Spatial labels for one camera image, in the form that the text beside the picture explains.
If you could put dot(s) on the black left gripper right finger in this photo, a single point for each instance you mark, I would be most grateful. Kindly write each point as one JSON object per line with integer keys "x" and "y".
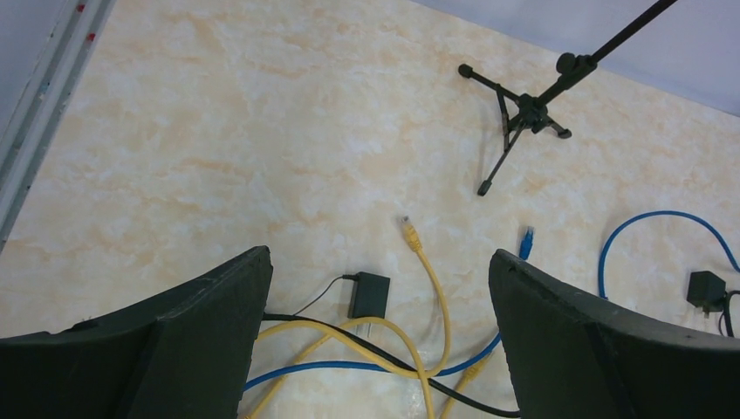
{"x": 572, "y": 354}

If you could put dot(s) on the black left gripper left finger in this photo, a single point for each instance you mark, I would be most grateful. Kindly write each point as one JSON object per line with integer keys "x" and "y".
{"x": 182, "y": 353}

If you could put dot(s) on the black power adapter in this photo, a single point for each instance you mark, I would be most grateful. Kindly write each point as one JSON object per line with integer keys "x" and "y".
{"x": 369, "y": 296}
{"x": 706, "y": 291}

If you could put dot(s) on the black tripod microphone stand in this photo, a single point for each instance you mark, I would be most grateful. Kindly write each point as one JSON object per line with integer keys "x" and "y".
{"x": 520, "y": 112}

